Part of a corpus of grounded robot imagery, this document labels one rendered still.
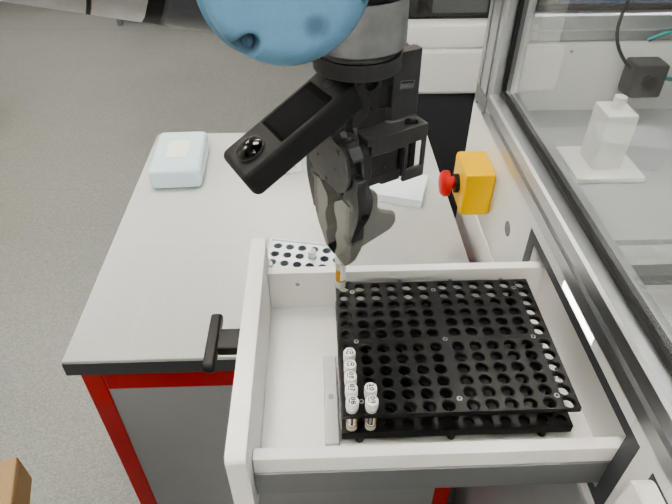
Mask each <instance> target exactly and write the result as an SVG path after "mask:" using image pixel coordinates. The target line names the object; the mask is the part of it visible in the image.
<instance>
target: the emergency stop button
mask: <svg viewBox="0 0 672 504"><path fill-rule="evenodd" d="M438 188H439V193H440V194H441V195H442V196H443V197H448V196H449V195H450V193H451V190H454V189H455V177H451V173H450V171H449V170H443V171H442V172H441V173H440V174H439V179H438Z"/></svg>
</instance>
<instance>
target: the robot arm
mask: <svg viewBox="0 0 672 504"><path fill-rule="evenodd" d="M0 1H2V2H9V3H15V4H22V5H29V6H35V7H42V8H48V9H55V10H62V11H68V12H75V13H81V14H88V15H95V16H101V17H108V18H115V19H121V20H128V21H134V22H141V23H142V22H147V23H154V24H158V25H164V26H171V27H177V28H183V29H190V30H196V31H203V32H209V33H215V34H216V35H217V36H218V37H219V38H220V39H221V40H222V41H223V42H224V43H226V44H227V45H229V46H230V47H232V48H234V49H235V50H237V51H239V52H242V53H243V54H245V55H246V56H248V57H250V58H252V59H254V60H257V61H259V62H262V63H265V64H269V65H275V66H295V65H301V64H306V63H309V62H312V61H313V68H314V70H315V71H316V72H317V73H316V74H315V75H314V76H312V77H311V78H310V79H309V80H308V81H307V82H305V83H304V84H303V85H302V86H301V87H300V88H298V89H297V90H296V91H295V92H294V93H292V94H291V95H290V96H289V97H288V98H287V99H285V100H284V101H283V102H282V103H281V104H280V105H278V106H277V107H276V108H275V109H274V110H272V111H271V112H270V113H269V114H268V115H267V116H265V117H264V118H263V119H262V120H261V121H259V122H258V123H257V124H256V125H255V126H254V127H252V128H251V129H250V130H249V131H248V132H247V133H245V134H244V135H243V136H242V137H241V138H239V139H238V140H237V141H236V142H235V143H234V144H232V145H231V146H230V147H229V148H228V149H227V150H225V152H224V159H225V161H226V162H227V163H228V164H229V165H230V167H231V168H232V169H233V170H234V171H235V173H236V174H237V175H238V176H239V177H240V179H241V180H242V181H243V182H244V183H245V184H246V185H247V187H248V188H249V189H250V190H251V191H252V192H253V193H255V194H262V193H264V192H265V191H266V190H267V189H268V188H269V187H271V186H272V185H273V184H274V183H275V182H276V181H278V180H279V179H280V178H281V177H282V176H283V175H285V174H286V173H287V172H288V171H289V170H291V169H292V168H293V167H294V166H295V165H296V164H298V163H299V162H300V161H301V160H302V159H303V158H305V157H306V167H307V175H308V181H309V185H310V190H311V195H312V200H313V205H314V206H315V208H316V213H317V217H318V221H319V224H320V227H321V230H322V233H323V236H324V239H325V242H326V245H327V246H328V247H329V249H330V250H331V251H332V252H333V253H334V254H336V256H337V257H338V258H339V260H340V261H341V262H342V263H343V264H344V265H345V266H347V265H349V264H351V263H352V262H353V261H355V259H356V258H357V256H358V254H359V252H360V251H361V248H362V247H363V246H364V245H365V244H367V243H368V242H370V241H372V240H373V239H375V238H376V237H378V236H380V235H381V234H383V233H384V232H386V231H388V230H389V229H390V228H391V227H392V226H393V224H394V222H395V213H394V211H392V210H387V209H380V208H378V196H377V193H376V192H375V191H374V190H373V189H370V186H372V185H375V184H378V183H380V184H384V183H387V182H390V181H393V180H396V179H399V176H401V181H402V182H403V181H406V180H409V179H412V178H415V177H418V176H420V175H423V168H424V159H425V149H426V140H427V131H428V123H427V122H426V121H424V120H423V119H421V118H420V117H418V116H417V103H418V92H419V81H420V71H421V60H422V49H423V47H421V46H419V45H417V44H416V45H415V44H412V45H409V44H408V43H407V31H408V17H409V4H410V0H0ZM415 123H416V124H415ZM419 140H421V146H420V156H419V164H417V165H414V159H415V149H416V141H419Z"/></svg>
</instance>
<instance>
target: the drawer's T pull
mask: <svg viewBox="0 0 672 504"><path fill-rule="evenodd" d="M222 327H223V315H222V314H212V315H211V319H210V325H209V330H208V336H207V341H206V347H205V352H204V358H203V363H202V370H203V372H204V373H214V372H215V370H216V365H217V358H218V355H237V350H238V342H239V334H240V328H239V329H222Z"/></svg>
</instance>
